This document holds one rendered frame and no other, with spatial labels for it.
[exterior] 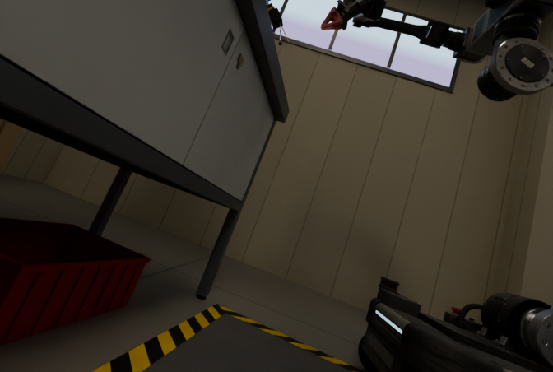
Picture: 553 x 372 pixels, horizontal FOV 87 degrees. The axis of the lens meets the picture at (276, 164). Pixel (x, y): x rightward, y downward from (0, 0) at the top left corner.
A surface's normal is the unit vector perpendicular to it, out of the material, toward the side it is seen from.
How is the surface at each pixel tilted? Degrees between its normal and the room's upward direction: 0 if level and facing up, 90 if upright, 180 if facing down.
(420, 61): 90
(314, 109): 90
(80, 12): 90
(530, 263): 90
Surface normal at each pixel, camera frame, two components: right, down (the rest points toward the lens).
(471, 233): -0.02, -0.23
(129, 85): 0.93, 0.30
